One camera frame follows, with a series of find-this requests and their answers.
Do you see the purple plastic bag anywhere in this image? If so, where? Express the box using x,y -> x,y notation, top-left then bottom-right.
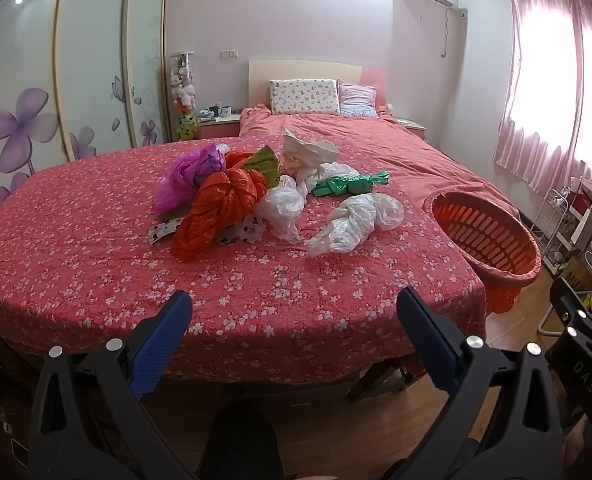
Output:
154,144 -> 227,215

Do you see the pink duvet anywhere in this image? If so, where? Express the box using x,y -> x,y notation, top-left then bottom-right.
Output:
239,105 -> 521,221

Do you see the pink striped pillow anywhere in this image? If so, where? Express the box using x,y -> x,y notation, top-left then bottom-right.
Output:
338,82 -> 378,119

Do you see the white floral pillow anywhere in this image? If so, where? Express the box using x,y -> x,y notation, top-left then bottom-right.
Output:
269,79 -> 342,115

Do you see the black and white spotted bag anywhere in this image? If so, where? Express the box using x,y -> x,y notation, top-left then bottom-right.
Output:
147,214 -> 267,248

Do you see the small orange plastic bag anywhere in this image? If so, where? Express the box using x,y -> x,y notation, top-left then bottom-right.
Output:
224,150 -> 262,173

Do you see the yellow-green paw print bag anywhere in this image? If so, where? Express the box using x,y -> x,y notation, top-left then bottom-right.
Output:
241,146 -> 283,188

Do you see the white wire rack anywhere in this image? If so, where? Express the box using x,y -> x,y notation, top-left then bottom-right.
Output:
528,186 -> 592,277

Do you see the beige bed headboard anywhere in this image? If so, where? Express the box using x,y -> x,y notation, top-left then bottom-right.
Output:
248,59 -> 388,111

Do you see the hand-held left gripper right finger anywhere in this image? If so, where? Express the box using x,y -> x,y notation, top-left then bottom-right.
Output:
391,287 -> 564,480

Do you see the wardrobe with purple flower doors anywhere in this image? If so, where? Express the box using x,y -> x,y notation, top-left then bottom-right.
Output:
0,0 -> 172,216

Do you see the wooden table frame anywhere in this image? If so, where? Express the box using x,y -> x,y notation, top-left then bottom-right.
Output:
0,305 -> 427,480

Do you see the pink and white nightstand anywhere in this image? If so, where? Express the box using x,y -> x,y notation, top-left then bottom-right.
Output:
392,117 -> 428,142
196,112 -> 242,139

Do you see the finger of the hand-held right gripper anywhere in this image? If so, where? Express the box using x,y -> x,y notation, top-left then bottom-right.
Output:
548,276 -> 592,337

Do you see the pink curtain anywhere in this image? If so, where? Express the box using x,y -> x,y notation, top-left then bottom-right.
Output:
492,0 -> 592,199

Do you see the white knotted plastic bag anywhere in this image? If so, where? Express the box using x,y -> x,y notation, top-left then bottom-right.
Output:
306,193 -> 405,259
255,176 -> 309,245

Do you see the small white plastic bag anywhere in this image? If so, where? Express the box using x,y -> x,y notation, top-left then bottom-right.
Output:
296,162 -> 362,196

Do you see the clear tube of plush toys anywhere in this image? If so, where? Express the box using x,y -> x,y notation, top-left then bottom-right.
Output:
170,52 -> 197,142

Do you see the yellow-green frog plush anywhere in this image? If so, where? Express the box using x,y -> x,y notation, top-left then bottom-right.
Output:
177,114 -> 198,142

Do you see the green plastic bag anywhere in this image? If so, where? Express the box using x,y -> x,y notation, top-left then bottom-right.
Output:
310,171 -> 392,198

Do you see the orange plastic laundry basket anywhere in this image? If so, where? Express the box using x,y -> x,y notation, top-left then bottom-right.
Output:
422,191 -> 543,292

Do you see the red floral cloth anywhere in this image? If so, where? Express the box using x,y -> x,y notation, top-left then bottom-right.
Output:
0,137 -> 487,368

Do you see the cream plastic bag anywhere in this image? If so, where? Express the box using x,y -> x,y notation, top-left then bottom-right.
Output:
282,129 -> 339,176

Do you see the large orange plastic bag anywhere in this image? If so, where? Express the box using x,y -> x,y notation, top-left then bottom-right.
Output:
171,169 -> 269,262

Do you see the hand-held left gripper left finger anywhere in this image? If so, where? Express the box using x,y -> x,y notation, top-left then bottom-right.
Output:
28,290 -> 197,480

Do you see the white air conditioner pipe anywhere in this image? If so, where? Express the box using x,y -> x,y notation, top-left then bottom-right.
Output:
441,6 -> 467,59

